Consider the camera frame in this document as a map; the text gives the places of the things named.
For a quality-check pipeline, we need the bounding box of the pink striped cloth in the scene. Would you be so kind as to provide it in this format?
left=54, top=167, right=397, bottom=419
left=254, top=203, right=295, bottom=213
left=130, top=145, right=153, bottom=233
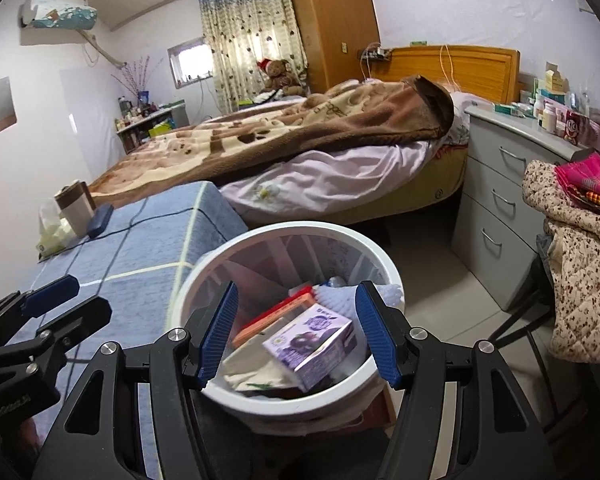
left=555, top=152, right=600, bottom=213

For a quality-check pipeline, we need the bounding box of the brown patterned blanket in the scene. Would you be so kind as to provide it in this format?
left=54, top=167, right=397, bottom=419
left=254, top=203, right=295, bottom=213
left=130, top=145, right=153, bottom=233
left=88, top=75, right=454, bottom=207

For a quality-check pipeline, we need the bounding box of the white trash bin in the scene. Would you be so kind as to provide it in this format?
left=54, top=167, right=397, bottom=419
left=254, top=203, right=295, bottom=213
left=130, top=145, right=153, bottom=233
left=166, top=221, right=404, bottom=436

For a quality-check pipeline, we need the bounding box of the vase with branches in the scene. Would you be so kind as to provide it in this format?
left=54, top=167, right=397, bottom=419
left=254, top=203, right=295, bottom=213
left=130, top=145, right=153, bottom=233
left=111, top=54, right=164, bottom=107

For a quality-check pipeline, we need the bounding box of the red cilostazol tablet box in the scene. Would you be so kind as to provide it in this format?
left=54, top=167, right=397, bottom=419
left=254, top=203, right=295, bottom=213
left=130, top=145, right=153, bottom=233
left=232, top=285, right=315, bottom=348

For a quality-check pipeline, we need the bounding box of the grey drawer nightstand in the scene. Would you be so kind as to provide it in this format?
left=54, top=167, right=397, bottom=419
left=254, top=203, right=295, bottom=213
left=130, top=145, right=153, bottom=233
left=452, top=105, right=593, bottom=311

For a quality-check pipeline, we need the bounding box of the purple foam net sleeve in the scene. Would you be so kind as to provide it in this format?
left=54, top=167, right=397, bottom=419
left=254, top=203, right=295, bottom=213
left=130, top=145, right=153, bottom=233
left=313, top=284, right=403, bottom=320

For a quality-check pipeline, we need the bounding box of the wooden bed headboard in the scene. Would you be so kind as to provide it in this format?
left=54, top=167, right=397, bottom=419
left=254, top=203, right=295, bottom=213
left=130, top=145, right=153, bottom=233
left=370, top=44, right=520, bottom=104

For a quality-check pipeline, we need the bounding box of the floral quilted jacket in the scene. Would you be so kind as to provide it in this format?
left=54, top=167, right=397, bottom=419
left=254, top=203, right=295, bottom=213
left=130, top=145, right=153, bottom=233
left=522, top=160, right=600, bottom=364

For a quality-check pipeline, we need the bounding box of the dark blue glasses case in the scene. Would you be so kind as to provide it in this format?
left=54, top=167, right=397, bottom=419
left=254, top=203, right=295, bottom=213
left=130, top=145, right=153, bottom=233
left=87, top=204, right=114, bottom=240

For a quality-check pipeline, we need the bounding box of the beige paper bag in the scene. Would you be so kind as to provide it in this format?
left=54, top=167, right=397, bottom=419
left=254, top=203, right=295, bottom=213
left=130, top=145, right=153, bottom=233
left=221, top=330, right=297, bottom=393

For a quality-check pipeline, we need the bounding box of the beige brown travel cup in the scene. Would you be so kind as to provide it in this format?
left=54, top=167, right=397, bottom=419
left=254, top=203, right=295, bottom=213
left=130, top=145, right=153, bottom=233
left=54, top=180, right=96, bottom=237

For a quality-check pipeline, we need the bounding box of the purple drink carton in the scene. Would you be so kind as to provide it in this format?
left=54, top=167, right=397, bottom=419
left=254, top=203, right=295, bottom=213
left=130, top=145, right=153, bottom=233
left=263, top=304, right=358, bottom=393

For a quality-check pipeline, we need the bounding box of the wall air conditioner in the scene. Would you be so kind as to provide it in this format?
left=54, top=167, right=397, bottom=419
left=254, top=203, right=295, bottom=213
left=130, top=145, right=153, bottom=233
left=19, top=0, right=98, bottom=30

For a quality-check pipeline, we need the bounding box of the patterned window curtain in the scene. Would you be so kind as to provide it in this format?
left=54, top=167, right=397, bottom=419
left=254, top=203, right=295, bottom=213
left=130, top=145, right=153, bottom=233
left=198, top=0, right=308, bottom=113

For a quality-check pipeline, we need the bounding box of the cluttered desk shelf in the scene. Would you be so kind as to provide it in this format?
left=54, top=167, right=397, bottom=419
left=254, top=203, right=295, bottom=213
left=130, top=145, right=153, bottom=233
left=116, top=101, right=189, bottom=154

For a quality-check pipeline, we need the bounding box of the small window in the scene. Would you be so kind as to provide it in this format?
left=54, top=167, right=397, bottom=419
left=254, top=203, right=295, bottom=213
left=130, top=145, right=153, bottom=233
left=168, top=37, right=214, bottom=89

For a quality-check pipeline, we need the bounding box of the pink bed sheet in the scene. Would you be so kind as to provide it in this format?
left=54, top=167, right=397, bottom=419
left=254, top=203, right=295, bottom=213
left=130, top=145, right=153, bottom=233
left=220, top=91, right=490, bottom=224

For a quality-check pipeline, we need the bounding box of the yellow tissue box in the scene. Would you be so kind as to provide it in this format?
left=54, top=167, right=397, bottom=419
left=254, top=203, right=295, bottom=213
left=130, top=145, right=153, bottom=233
left=36, top=200, right=76, bottom=258

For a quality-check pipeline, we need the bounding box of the orange wooden wardrobe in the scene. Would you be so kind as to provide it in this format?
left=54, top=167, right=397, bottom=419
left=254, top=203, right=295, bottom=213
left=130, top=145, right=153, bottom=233
left=292, top=0, right=379, bottom=93

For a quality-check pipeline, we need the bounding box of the brown teddy bear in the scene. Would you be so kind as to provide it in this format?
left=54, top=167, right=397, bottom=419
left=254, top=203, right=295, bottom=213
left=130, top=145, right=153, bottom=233
left=258, top=58, right=306, bottom=96

